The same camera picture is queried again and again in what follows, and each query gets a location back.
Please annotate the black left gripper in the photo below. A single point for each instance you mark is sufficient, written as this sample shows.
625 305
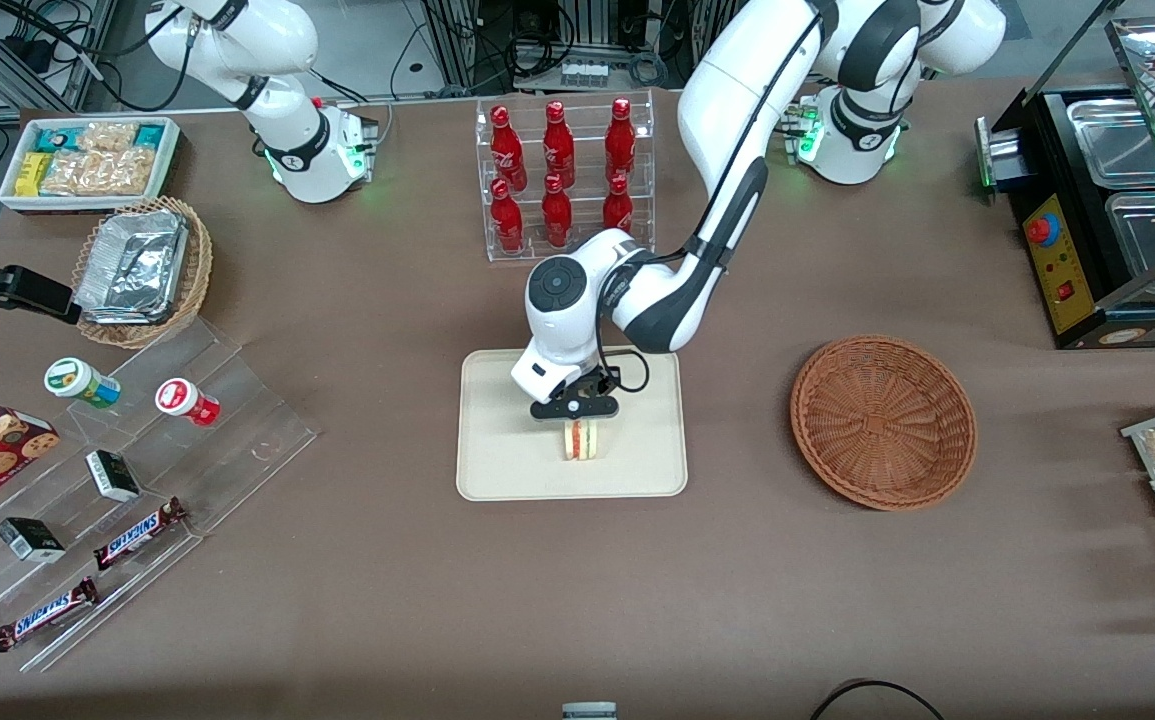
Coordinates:
592 385

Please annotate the triangular sandwich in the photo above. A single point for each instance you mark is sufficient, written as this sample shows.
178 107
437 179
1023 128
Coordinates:
583 442

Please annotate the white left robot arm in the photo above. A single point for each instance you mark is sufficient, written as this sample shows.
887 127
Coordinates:
737 110

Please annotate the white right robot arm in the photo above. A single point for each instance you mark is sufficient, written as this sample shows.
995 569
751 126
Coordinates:
287 40

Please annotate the beige rectangular tray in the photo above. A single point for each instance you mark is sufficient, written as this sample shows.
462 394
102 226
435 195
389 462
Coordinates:
497 450

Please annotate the light wicker basket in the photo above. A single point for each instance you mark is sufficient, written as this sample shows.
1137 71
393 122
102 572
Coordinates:
195 270

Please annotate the brown wicker basket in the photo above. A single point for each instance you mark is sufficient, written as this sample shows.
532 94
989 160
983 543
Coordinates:
882 425

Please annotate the green lid cup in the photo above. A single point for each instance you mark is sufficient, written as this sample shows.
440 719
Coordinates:
77 380

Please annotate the aluminium foil container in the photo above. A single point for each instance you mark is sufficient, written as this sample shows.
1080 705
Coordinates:
132 262

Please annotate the yellow snack packet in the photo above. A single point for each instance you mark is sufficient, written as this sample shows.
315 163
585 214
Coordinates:
33 173

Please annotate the large clear snack bag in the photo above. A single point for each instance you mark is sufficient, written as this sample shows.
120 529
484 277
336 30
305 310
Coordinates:
102 172

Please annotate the teal snack packet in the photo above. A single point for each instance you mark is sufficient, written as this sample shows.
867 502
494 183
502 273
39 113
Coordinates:
149 136
55 139

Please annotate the clear acrylic bottle rack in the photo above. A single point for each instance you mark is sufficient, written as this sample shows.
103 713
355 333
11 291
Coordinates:
582 250

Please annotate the small clear snack bag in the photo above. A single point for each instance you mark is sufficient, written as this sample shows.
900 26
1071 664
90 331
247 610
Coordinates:
107 136

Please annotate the red lid cup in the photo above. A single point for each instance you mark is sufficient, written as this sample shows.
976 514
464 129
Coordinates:
182 400

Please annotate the white plastic bin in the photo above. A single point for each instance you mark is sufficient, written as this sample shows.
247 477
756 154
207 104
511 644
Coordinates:
172 160

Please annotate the small black box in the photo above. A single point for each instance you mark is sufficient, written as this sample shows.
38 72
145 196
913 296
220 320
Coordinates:
113 476
30 540

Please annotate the red cola bottle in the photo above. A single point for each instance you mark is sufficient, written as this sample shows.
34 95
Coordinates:
557 215
620 140
618 208
506 145
507 220
558 145

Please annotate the clear acrylic stepped stand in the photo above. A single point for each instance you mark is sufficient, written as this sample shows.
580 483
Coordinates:
237 420

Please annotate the Snickers chocolate bar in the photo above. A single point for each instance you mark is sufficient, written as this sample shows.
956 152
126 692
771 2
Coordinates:
45 614
137 535

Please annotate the grey device edge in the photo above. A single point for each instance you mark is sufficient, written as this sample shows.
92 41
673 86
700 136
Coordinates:
589 711

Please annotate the white power strip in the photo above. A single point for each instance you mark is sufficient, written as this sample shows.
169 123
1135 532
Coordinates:
584 73

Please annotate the black food warmer cabinet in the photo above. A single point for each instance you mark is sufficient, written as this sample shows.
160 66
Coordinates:
1067 280

